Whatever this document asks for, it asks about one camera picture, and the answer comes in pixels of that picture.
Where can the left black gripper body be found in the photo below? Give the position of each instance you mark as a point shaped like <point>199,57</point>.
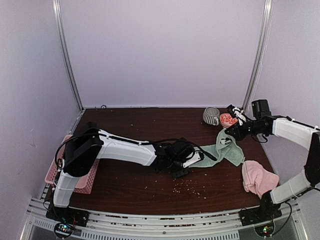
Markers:
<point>176,174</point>

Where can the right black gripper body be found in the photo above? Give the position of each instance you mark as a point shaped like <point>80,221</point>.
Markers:
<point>241,134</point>

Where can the green panda towel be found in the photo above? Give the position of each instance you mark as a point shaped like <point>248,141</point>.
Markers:
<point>224,148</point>

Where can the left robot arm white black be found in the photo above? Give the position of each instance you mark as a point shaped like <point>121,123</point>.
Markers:
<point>81,150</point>

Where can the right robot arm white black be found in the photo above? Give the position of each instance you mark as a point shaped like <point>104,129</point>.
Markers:
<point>266,124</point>

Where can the red patterned bowl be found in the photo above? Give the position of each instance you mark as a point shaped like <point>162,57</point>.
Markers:
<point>226,120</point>

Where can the striped grey mug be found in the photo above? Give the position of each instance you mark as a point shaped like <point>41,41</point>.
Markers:
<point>211,116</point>

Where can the pink towel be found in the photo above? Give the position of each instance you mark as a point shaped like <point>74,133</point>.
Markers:
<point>256,179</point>

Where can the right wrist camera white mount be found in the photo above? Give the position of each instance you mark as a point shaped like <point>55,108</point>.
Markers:
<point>237,113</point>

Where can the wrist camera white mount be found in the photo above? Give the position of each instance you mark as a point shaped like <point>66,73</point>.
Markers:
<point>237,113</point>
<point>192,159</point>

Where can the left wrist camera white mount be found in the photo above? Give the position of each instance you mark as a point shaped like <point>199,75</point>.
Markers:
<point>192,159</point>

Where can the front aluminium rail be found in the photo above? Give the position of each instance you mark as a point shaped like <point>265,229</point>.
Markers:
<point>223,225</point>

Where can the right aluminium frame post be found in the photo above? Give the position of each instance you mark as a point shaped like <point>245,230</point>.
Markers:
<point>260,50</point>

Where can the aluminium frame post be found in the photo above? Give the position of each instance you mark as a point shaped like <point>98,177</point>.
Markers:
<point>260,50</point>
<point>65,53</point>

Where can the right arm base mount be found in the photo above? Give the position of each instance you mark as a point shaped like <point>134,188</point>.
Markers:
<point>260,218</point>

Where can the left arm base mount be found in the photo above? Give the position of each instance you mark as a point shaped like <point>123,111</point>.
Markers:
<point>68,221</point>

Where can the left aluminium frame post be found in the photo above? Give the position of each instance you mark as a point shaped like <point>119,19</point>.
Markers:
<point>65,53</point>

